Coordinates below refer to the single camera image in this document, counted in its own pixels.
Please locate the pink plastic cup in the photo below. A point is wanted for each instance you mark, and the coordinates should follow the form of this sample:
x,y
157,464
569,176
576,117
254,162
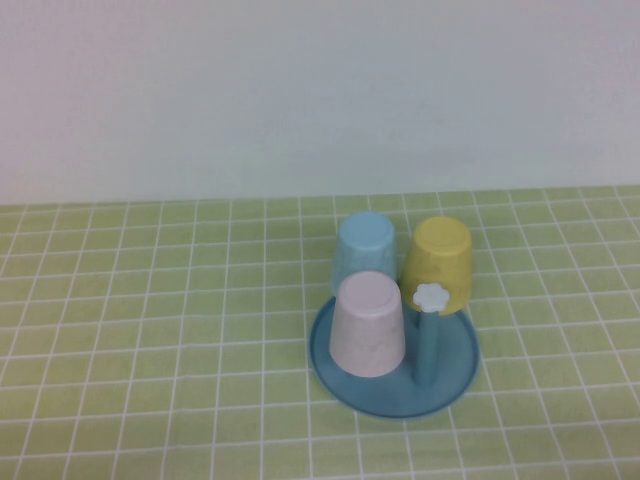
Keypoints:
x,y
367,330

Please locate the light blue plastic cup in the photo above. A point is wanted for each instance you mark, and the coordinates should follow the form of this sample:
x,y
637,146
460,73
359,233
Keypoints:
x,y
367,240

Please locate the yellow plastic cup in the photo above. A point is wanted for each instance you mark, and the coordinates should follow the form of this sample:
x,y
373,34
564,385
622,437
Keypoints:
x,y
442,250

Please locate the blue cup stand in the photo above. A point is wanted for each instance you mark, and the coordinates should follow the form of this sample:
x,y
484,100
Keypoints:
x,y
450,360

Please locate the green checkered tablecloth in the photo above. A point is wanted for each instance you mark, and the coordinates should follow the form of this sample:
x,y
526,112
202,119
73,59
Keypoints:
x,y
125,300

